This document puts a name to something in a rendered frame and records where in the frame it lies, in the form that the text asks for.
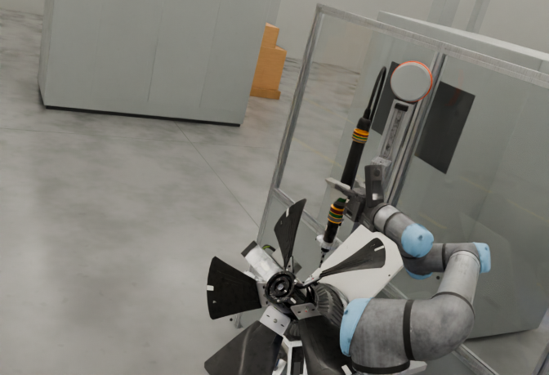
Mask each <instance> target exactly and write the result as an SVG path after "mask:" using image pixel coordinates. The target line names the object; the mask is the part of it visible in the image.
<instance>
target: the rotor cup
mask: <svg viewBox="0 0 549 375"><path fill-rule="evenodd" d="M297 279H298V278H297V277H296V276H295V274H294V273H292V272H290V271H288V270H281V271H279V272H277V273H275V274H273V275H272V276H271V277H270V278H269V280H268V281H267V283H266V286H265V295H266V299H267V300H268V302H270V303H271V304H273V305H274V306H275V307H277V310H278V311H280V312H281V313H283V314H284V315H286V316H287V317H289V318H290V319H291V321H290V324H297V323H298V320H297V319H296V318H295V317H294V315H293V314H292V313H291V312H290V311H289V310H288V309H291V306H295V305H300V304H306V303H312V304H313V305H314V306H316V303H317V295H316V292H315V290H314V289H313V288H312V287H311V286H309V287H308V288H305V289H304V287H305V286H306V285H307V284H306V285H304V286H302V285H303V283H304V282H301V283H300V282H299V281H298V280H297ZM280 284H282V285H283V289H281V290H278V286H279V285H280ZM291 298H292V299H294V300H295V301H296V303H294V302H293V301H292V300H291Z"/></svg>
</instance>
